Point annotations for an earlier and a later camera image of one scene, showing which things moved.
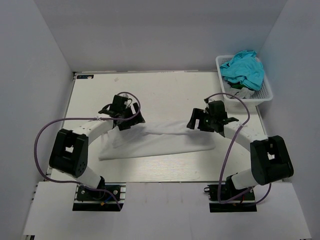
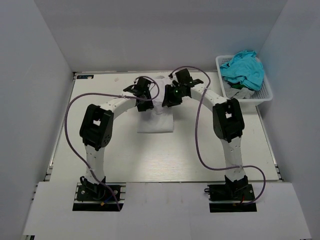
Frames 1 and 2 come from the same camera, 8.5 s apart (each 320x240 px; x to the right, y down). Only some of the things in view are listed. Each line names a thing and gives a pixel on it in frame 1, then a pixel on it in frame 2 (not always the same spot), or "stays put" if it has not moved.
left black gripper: x=137 y=119 → x=148 y=105
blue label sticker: x=83 y=76 stays put
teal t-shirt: x=245 y=67 stays put
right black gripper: x=199 y=114 → x=169 y=99
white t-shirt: x=153 y=138 → x=160 y=119
